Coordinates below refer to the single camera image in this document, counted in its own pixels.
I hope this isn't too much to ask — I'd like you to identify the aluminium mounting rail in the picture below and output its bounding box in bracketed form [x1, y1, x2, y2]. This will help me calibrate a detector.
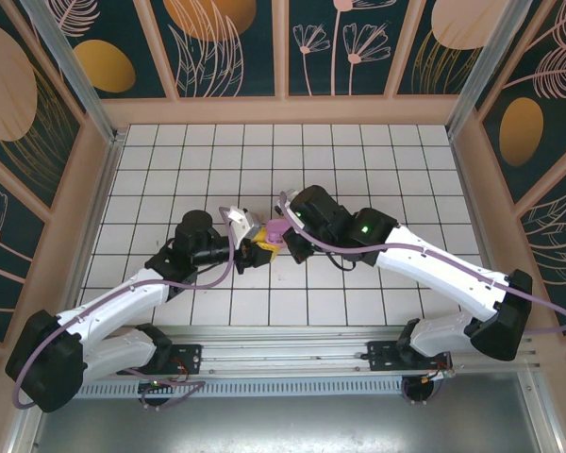
[120, 324, 546, 378]

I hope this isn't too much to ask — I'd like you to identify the dark cream circle wall panel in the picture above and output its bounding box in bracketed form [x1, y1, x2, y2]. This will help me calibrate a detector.
[0, 0, 86, 211]
[394, 0, 504, 97]

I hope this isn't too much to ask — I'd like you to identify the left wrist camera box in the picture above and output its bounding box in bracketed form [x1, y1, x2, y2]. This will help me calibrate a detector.
[226, 205, 265, 237]

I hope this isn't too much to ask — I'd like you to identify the pink earbud charging case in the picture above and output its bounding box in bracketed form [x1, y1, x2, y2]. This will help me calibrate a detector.
[265, 217, 291, 247]

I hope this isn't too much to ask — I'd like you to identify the aluminium side rail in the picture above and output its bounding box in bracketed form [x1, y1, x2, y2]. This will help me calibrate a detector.
[445, 131, 566, 453]
[7, 131, 126, 453]

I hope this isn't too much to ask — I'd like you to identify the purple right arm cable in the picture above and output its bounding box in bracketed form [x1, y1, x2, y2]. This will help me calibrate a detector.
[275, 191, 566, 339]

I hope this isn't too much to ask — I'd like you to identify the thin purple base cable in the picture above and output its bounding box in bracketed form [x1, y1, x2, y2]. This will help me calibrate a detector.
[117, 367, 208, 411]

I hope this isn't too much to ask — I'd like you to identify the aluminium corner post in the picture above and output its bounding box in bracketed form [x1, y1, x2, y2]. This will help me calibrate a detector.
[444, 0, 520, 141]
[30, 0, 126, 145]

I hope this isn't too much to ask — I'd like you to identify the dark pink flower wall panel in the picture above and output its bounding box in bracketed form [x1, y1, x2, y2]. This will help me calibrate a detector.
[286, 0, 419, 98]
[0, 155, 51, 344]

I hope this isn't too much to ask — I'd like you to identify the dark orange circle leaf panel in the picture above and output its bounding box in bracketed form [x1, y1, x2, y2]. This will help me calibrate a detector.
[148, 0, 284, 99]

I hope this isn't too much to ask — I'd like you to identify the black cable grommet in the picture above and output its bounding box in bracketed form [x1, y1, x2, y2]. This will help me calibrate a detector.
[402, 375, 442, 406]
[139, 379, 171, 411]

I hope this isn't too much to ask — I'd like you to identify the perforated metal cable tray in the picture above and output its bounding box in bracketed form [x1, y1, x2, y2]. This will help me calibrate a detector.
[77, 375, 409, 398]

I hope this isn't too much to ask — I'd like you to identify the dark feather oval wall panel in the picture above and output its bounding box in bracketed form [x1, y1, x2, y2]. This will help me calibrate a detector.
[475, 0, 566, 207]

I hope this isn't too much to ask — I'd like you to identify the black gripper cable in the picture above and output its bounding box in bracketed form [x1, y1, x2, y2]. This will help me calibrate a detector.
[324, 249, 359, 274]

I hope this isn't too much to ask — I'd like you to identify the grey metal base sheet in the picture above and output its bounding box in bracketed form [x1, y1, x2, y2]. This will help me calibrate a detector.
[8, 372, 566, 453]

